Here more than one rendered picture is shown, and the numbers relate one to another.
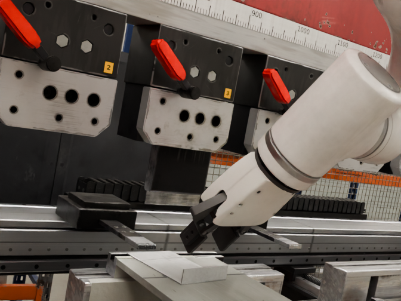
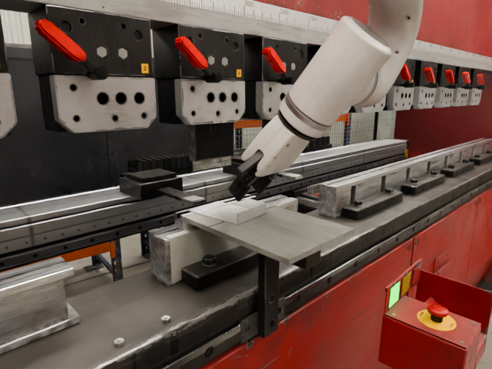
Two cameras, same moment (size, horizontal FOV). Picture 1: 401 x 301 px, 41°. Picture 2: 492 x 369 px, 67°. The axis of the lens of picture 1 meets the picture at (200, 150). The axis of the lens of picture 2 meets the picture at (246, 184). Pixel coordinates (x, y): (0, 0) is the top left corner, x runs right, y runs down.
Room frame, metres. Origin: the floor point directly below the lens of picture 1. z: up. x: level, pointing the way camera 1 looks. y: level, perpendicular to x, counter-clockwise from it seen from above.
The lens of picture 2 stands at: (0.08, 0.06, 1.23)
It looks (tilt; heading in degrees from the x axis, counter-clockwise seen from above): 14 degrees down; 352
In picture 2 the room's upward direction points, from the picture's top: straight up
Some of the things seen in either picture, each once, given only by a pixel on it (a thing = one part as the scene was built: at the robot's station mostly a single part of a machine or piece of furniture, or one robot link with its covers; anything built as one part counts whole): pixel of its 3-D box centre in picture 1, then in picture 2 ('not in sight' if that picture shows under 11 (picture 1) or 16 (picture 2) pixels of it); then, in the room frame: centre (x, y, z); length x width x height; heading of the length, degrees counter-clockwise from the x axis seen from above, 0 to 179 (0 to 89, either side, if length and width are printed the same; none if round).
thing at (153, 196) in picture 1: (177, 175); (212, 144); (0.83, 0.03, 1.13); 0.10 x 0.02 x 0.10; 126
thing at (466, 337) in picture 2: not in sight; (436, 321); (0.72, -0.44, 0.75); 0.20 x 0.16 x 0.18; 128
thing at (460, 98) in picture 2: not in sight; (453, 86); (1.63, -1.09, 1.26); 0.15 x 0.09 x 0.17; 126
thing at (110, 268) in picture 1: (167, 263); (217, 210); (0.84, 0.02, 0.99); 0.20 x 0.03 x 0.03; 126
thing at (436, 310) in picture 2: not in sight; (436, 315); (0.68, -0.41, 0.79); 0.04 x 0.04 x 0.04
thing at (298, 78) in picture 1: (275, 110); (272, 80); (0.93, -0.12, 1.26); 0.15 x 0.09 x 0.17; 126
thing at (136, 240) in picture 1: (113, 220); (167, 187); (0.95, 0.13, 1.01); 0.26 x 0.12 x 0.05; 36
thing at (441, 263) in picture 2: not in sight; (443, 261); (1.30, -0.90, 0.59); 0.15 x 0.02 x 0.07; 126
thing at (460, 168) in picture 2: not in sight; (457, 168); (1.60, -1.14, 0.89); 0.30 x 0.05 x 0.03; 126
